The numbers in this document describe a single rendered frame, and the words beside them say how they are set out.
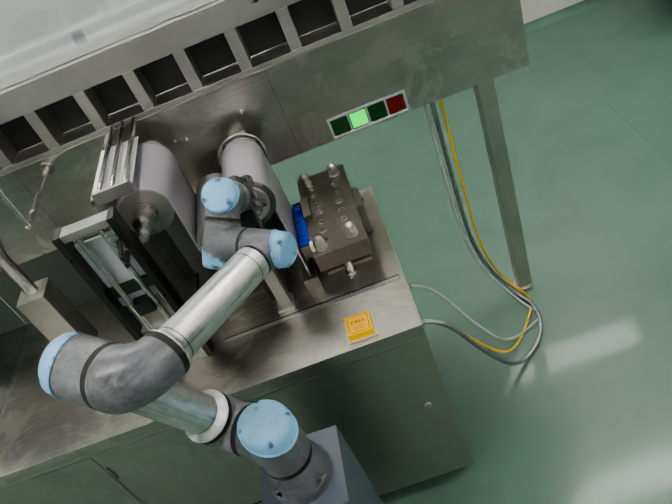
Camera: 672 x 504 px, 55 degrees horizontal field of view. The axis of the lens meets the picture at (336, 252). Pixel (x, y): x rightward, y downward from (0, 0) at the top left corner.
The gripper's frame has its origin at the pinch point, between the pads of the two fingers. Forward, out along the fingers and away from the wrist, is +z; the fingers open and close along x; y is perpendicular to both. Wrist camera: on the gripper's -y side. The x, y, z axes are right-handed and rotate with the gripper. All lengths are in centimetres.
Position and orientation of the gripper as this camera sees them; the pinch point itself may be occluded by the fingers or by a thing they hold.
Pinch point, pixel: (255, 209)
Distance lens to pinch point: 168.5
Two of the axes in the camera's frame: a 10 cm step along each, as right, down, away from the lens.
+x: -9.3, 3.5, 0.8
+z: 0.8, -0.3, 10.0
